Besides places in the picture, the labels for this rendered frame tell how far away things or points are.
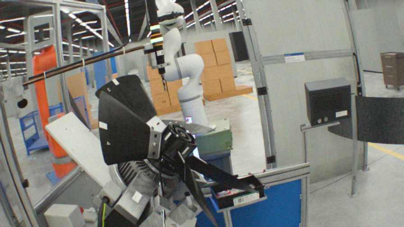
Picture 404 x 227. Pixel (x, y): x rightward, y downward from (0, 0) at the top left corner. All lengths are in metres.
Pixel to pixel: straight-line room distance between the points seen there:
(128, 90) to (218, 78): 8.24
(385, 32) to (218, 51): 5.98
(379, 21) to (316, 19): 7.87
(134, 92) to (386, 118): 1.97
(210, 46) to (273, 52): 6.47
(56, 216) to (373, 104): 2.37
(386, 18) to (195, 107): 9.82
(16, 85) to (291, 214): 1.53
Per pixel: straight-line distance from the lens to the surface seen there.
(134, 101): 1.29
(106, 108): 1.01
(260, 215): 1.84
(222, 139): 1.93
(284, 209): 1.84
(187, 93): 1.93
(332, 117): 1.68
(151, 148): 1.14
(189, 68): 1.93
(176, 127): 1.21
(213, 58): 9.45
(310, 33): 3.11
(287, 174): 1.72
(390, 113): 2.63
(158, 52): 1.25
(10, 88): 1.15
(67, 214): 1.39
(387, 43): 11.06
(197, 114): 1.95
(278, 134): 3.16
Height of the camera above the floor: 1.50
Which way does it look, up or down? 11 degrees down
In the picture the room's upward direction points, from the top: 11 degrees counter-clockwise
